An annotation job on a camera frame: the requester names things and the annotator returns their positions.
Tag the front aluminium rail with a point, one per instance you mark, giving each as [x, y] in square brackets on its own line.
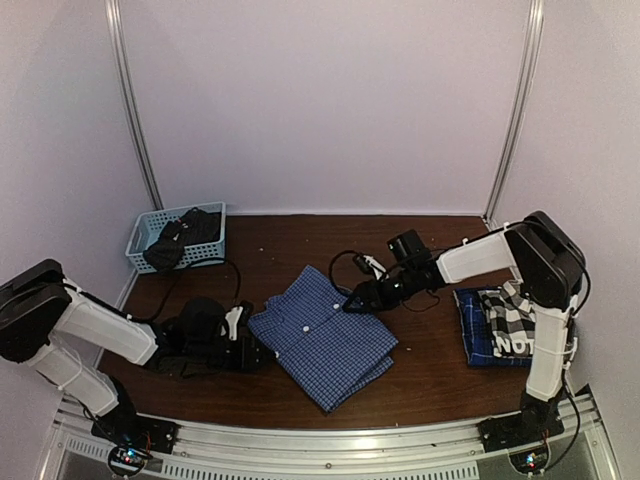
[452, 450]

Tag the black white plaid shirt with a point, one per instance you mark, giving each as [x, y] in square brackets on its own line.
[512, 319]

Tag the right aluminium frame post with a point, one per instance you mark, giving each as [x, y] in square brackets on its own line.
[529, 60]

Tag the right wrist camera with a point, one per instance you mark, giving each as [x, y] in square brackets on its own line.
[368, 265]

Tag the blue plaid folded shirt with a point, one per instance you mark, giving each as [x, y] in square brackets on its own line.
[477, 334]

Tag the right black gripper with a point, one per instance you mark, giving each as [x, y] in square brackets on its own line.
[366, 289]

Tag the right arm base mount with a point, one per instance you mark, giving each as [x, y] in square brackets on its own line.
[526, 433]

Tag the left aluminium frame post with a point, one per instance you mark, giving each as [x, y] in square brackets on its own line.
[132, 115]

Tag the aluminium frame post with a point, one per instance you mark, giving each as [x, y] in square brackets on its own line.
[132, 115]
[529, 60]

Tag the blue small-check shirt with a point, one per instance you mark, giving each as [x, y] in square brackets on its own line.
[329, 353]

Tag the light blue plastic basket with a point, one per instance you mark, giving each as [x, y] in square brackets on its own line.
[147, 229]

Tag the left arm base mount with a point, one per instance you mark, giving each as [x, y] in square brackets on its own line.
[135, 437]

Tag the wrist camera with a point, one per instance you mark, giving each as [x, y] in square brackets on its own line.
[368, 265]
[235, 324]

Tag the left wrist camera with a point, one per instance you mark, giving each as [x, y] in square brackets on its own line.
[235, 324]

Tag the black garment in basket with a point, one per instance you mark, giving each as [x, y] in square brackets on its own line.
[188, 238]

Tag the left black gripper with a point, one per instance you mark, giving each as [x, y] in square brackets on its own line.
[246, 359]

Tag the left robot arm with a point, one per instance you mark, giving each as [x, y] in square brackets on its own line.
[42, 305]

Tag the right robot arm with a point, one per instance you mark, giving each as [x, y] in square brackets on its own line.
[552, 286]

